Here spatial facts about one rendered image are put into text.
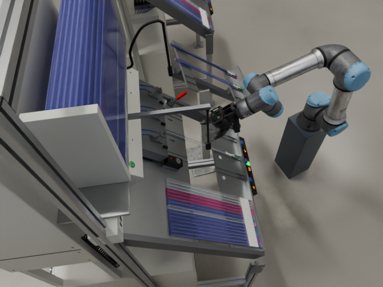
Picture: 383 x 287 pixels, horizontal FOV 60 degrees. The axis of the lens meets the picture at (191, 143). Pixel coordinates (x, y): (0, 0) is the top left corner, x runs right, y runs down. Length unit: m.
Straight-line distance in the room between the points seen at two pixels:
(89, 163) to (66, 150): 0.08
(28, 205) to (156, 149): 0.56
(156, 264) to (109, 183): 0.78
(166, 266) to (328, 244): 1.18
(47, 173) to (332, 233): 2.09
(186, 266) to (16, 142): 1.24
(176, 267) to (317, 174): 1.37
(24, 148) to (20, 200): 0.29
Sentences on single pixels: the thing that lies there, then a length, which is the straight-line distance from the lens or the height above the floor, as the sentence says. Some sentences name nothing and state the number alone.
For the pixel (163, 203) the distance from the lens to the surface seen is 1.25.
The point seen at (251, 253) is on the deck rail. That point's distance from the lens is 1.50.
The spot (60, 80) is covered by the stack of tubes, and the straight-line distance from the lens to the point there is 0.87.
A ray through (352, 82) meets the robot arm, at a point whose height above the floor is 1.15.
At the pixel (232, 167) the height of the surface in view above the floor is 0.77.
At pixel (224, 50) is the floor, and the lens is 3.30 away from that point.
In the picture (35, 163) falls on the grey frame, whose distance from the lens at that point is 0.59.
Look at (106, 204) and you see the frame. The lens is 0.95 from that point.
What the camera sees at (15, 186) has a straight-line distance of 0.80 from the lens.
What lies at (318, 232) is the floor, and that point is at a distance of 2.44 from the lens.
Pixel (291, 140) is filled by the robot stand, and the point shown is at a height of 0.40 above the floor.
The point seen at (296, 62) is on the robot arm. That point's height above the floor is 1.16.
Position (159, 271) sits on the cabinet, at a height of 0.62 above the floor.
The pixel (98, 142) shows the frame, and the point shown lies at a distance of 0.79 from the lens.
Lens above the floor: 2.23
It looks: 58 degrees down
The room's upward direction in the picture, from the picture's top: 6 degrees counter-clockwise
